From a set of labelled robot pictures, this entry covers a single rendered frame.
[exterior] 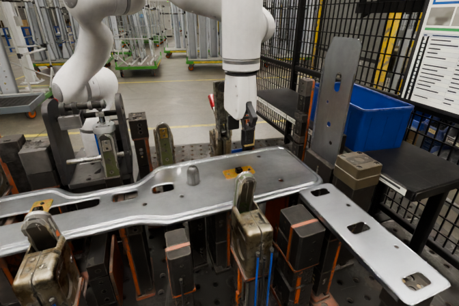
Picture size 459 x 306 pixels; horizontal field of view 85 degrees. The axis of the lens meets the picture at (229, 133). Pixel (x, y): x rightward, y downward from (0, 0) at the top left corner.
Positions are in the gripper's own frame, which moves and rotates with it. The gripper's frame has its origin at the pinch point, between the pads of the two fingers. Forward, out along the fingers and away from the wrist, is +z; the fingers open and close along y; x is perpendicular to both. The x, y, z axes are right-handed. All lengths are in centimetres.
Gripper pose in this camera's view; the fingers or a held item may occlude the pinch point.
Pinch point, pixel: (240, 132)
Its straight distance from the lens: 63.6
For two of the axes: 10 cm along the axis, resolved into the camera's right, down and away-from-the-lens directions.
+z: 0.0, 9.1, 4.2
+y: 3.4, 4.0, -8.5
